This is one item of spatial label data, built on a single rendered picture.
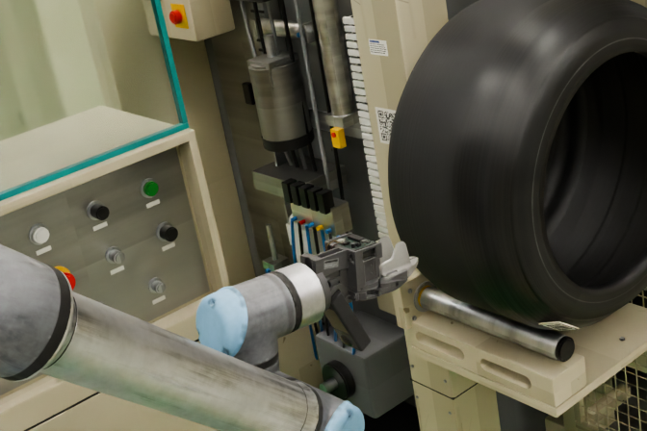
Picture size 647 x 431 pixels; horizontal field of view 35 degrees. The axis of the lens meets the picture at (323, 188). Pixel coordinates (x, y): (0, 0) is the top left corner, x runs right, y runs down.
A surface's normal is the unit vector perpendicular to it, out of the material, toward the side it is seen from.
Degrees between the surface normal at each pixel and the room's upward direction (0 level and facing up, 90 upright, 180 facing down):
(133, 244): 90
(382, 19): 90
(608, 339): 0
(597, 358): 0
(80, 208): 90
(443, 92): 50
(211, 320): 78
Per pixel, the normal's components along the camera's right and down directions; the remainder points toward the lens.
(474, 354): -0.76, 0.36
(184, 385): 0.69, 0.28
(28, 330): 0.54, 0.14
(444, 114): -0.72, -0.22
